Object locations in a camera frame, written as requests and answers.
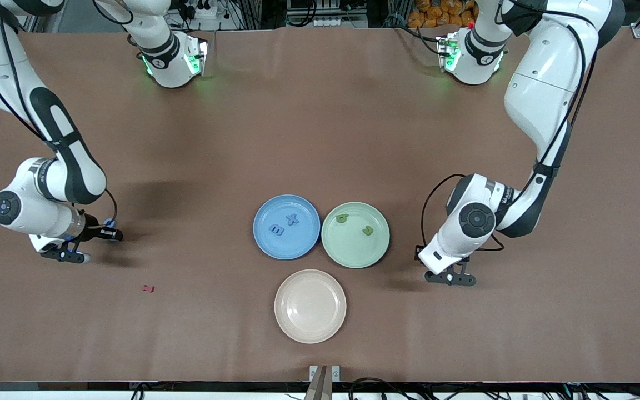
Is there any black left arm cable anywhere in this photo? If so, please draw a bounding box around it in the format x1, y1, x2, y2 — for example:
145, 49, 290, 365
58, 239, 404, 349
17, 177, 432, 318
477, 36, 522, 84
420, 0, 599, 253

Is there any beige plate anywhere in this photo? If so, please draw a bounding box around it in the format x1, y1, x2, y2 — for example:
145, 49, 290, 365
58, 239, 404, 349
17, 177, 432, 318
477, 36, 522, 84
274, 269, 347, 344

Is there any blue plate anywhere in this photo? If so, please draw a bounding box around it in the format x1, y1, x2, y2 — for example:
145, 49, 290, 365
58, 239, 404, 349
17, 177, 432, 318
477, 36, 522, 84
253, 194, 321, 260

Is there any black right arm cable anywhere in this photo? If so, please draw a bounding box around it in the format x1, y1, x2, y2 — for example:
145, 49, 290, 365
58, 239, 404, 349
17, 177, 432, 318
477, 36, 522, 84
0, 0, 118, 226

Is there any grey metal bracket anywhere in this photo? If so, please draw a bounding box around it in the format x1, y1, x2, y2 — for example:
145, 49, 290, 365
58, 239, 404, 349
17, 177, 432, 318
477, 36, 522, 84
309, 365, 341, 383

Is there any pile of orange objects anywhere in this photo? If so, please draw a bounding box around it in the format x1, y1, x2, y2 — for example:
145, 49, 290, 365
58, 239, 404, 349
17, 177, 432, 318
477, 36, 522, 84
408, 0, 479, 28

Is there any tan wedge-shaped beam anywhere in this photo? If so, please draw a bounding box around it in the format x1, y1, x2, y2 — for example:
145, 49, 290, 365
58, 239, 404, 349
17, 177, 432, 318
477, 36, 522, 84
304, 366, 333, 400

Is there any black cable bundle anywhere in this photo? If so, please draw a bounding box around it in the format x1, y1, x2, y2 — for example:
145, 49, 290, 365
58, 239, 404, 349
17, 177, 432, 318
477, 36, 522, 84
348, 378, 640, 400

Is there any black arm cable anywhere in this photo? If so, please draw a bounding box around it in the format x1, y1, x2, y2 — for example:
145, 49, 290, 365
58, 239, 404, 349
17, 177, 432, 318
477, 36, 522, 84
0, 0, 118, 226
420, 0, 599, 253

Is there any white power strip with plugs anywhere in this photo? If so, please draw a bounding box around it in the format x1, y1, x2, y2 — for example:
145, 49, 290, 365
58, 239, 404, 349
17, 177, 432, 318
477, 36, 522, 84
178, 0, 219, 21

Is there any light green plate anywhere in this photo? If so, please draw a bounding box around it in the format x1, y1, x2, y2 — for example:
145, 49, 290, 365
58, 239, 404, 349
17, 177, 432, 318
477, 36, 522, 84
321, 202, 391, 269

